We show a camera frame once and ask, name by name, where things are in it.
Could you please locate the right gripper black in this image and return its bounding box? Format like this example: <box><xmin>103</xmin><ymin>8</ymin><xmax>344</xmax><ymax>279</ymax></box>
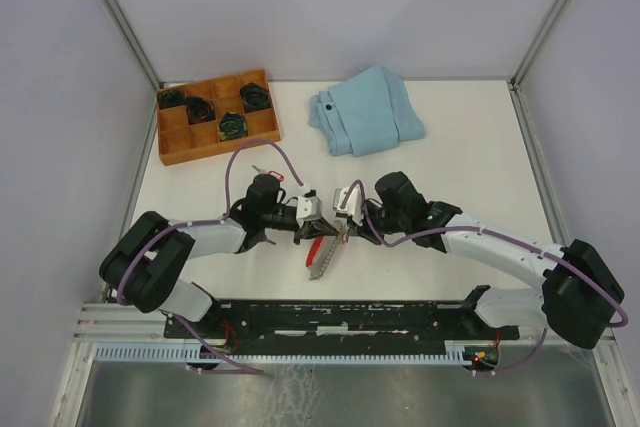
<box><xmin>346</xmin><ymin>200</ymin><xmax>408</xmax><ymax>246</ymax></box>

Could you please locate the red handled metal keyring holder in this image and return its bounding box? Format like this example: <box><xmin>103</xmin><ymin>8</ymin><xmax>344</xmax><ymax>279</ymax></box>
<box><xmin>305</xmin><ymin>229</ymin><xmax>347</xmax><ymax>281</ymax></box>

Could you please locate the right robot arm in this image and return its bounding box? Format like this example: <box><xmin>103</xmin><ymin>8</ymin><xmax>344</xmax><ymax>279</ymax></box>
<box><xmin>333</xmin><ymin>171</ymin><xmax>628</xmax><ymax>349</ymax></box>

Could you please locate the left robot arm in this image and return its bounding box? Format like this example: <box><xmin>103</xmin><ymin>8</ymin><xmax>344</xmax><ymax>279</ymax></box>
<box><xmin>99</xmin><ymin>173</ymin><xmax>341</xmax><ymax>337</ymax></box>

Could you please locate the key with red tag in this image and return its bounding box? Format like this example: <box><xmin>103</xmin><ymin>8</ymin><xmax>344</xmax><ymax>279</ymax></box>
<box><xmin>252</xmin><ymin>164</ymin><xmax>285</xmax><ymax>182</ymax></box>

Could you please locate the light blue folded cloth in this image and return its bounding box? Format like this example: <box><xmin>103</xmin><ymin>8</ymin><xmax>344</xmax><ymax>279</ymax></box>
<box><xmin>309</xmin><ymin>66</ymin><xmax>426</xmax><ymax>157</ymax></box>

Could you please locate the black rolled belt front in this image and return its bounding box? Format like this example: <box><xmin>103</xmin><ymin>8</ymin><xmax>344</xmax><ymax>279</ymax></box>
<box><xmin>218</xmin><ymin>112</ymin><xmax>249</xmax><ymax>142</ymax></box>

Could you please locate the black rolled belt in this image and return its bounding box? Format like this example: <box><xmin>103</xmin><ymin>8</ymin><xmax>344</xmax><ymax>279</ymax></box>
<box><xmin>156</xmin><ymin>88</ymin><xmax>185</xmax><ymax>110</ymax></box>
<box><xmin>218</xmin><ymin>112</ymin><xmax>249</xmax><ymax>142</ymax></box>
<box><xmin>239</xmin><ymin>82</ymin><xmax>271</xmax><ymax>113</ymax></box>
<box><xmin>184</xmin><ymin>96</ymin><xmax>216</xmax><ymax>125</ymax></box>

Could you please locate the black rolled belt right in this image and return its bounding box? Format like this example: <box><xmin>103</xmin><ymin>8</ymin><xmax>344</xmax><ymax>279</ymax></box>
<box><xmin>239</xmin><ymin>82</ymin><xmax>271</xmax><ymax>113</ymax></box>

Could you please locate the wooden compartment tray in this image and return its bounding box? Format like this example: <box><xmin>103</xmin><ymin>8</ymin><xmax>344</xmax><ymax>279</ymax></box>
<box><xmin>156</xmin><ymin>69</ymin><xmax>281</xmax><ymax>166</ymax></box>

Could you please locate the black rolled belt middle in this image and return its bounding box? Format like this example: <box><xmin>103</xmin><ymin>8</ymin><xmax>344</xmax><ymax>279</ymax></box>
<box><xmin>184</xmin><ymin>96</ymin><xmax>216</xmax><ymax>125</ymax></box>

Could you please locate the black rolled belt far left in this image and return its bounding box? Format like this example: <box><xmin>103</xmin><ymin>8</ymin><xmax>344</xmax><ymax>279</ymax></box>
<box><xmin>156</xmin><ymin>88</ymin><xmax>185</xmax><ymax>110</ymax></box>

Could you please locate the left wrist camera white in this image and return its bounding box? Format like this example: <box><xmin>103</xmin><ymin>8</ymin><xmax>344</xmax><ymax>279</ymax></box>
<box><xmin>296</xmin><ymin>189</ymin><xmax>322</xmax><ymax>224</ymax></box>

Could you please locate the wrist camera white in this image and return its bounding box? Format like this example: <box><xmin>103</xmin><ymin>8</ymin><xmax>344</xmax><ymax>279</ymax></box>
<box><xmin>296</xmin><ymin>189</ymin><xmax>322</xmax><ymax>224</ymax></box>
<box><xmin>332</xmin><ymin>187</ymin><xmax>363</xmax><ymax>226</ymax></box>

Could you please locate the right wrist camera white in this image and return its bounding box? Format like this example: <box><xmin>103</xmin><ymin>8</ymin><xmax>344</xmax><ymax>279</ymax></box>
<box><xmin>332</xmin><ymin>187</ymin><xmax>363</xmax><ymax>226</ymax></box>

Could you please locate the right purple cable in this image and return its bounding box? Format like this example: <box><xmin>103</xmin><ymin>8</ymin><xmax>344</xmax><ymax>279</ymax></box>
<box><xmin>339</xmin><ymin>179</ymin><xmax>630</xmax><ymax>377</ymax></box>

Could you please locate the purple cable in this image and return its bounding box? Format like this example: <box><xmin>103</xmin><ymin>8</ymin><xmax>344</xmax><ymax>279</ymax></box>
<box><xmin>339</xmin><ymin>179</ymin><xmax>630</xmax><ymax>377</ymax></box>
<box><xmin>115</xmin><ymin>138</ymin><xmax>314</xmax><ymax>376</ymax></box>

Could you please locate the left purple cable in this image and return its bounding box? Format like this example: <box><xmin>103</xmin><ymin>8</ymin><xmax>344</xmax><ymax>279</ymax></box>
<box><xmin>115</xmin><ymin>138</ymin><xmax>314</xmax><ymax>376</ymax></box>

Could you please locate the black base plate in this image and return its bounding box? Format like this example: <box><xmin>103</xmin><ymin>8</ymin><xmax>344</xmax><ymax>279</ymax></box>
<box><xmin>194</xmin><ymin>299</ymin><xmax>519</xmax><ymax>355</ymax></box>

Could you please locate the white slotted cable duct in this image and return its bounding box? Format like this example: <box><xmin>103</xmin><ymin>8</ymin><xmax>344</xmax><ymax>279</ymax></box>
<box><xmin>94</xmin><ymin>342</ymin><xmax>480</xmax><ymax>367</ymax></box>

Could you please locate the right aluminium frame post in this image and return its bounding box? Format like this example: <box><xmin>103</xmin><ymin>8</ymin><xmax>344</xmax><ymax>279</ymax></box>
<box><xmin>510</xmin><ymin>0</ymin><xmax>601</xmax><ymax>86</ymax></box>

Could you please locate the aluminium frame post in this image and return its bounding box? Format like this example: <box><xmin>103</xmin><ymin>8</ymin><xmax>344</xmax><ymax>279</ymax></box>
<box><xmin>510</xmin><ymin>0</ymin><xmax>601</xmax><ymax>86</ymax></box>
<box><xmin>72</xmin><ymin>0</ymin><xmax>164</xmax><ymax>91</ymax></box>

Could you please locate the left aluminium frame post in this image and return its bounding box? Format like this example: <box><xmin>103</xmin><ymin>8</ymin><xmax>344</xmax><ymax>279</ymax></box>
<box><xmin>72</xmin><ymin>0</ymin><xmax>164</xmax><ymax>91</ymax></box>

